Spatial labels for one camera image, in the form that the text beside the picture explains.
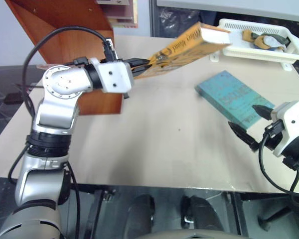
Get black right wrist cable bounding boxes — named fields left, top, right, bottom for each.
left=258, top=120, right=299, bottom=208

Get black plastic bag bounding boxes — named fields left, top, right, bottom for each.
left=156, top=6, right=202, bottom=39

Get wooden bookshelf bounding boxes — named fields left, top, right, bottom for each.
left=4, top=0, right=139, bottom=116

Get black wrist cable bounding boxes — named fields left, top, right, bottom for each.
left=258, top=120, right=299, bottom=208
left=22, top=26, right=118, bottom=118

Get white shelved book with print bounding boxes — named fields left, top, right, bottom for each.
left=96, top=0, right=131, bottom=6

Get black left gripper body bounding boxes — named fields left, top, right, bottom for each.
left=123, top=58, right=136, bottom=100

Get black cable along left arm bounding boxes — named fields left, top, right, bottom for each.
left=7, top=146, right=81, bottom=239

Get black table frame leg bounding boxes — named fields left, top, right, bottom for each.
left=86, top=189, right=117, bottom=239

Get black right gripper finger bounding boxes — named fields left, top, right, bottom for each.
left=252, top=104, right=275, bottom=120
left=227, top=121, right=261, bottom=152

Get teal paperback book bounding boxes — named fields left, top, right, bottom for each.
left=194, top=70, right=276, bottom=130

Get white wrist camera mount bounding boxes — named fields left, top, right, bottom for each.
left=89, top=57, right=136, bottom=94
left=270, top=100, right=299, bottom=158

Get orange paperback book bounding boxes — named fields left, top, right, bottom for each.
left=133, top=21, right=233, bottom=81

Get dark rounded shape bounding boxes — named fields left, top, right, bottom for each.
left=180, top=195, right=223, bottom=233
left=127, top=194, right=155, bottom=238

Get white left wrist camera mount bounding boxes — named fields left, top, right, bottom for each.
left=89, top=57, right=136, bottom=94

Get white plastic basket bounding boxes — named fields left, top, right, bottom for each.
left=209, top=18, right=299, bottom=72

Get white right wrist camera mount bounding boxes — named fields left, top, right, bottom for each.
left=270, top=100, right=299, bottom=158

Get grey fabric piece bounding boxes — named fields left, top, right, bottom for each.
left=260, top=32, right=292, bottom=52

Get grey background desk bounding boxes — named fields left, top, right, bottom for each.
left=156, top=0, right=299, bottom=18

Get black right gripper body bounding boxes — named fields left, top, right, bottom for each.
left=262, top=133, right=284, bottom=152

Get items in basket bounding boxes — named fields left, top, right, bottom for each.
left=241, top=29, right=270, bottom=50

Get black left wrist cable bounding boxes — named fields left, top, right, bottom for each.
left=22, top=26, right=118, bottom=118

